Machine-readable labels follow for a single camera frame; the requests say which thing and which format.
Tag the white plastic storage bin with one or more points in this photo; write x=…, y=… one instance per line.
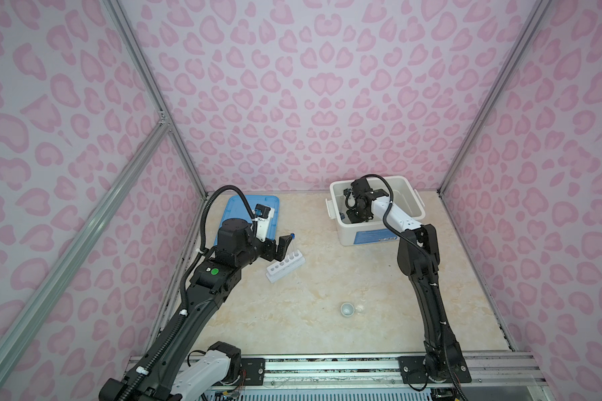
x=407, y=210

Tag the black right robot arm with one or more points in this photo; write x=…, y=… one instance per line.
x=418, y=259

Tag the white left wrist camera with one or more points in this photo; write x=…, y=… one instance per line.
x=265, y=222

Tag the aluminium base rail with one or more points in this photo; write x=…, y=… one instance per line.
x=495, y=376

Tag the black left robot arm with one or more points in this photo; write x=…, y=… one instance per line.
x=190, y=321

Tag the white test tube rack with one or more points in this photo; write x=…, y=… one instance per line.
x=291, y=262

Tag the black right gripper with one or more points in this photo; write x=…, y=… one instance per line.
x=354, y=219

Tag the blue plastic bin lid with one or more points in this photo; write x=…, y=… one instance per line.
x=236, y=209

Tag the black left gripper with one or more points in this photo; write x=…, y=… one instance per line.
x=270, y=253

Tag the aluminium frame strut left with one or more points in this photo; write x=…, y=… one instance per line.
x=25, y=327

